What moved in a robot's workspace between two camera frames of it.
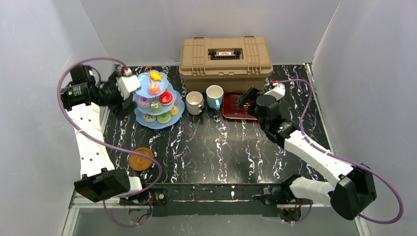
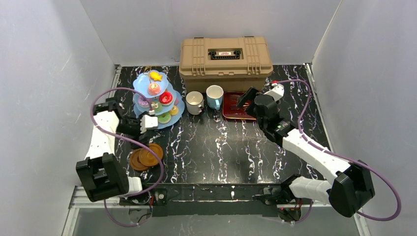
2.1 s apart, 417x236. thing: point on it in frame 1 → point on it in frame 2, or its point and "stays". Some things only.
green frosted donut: x=164 y=118 stays
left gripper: x=115 y=99 → x=137 y=125
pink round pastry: x=154 y=88 stays
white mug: x=194 y=102 stays
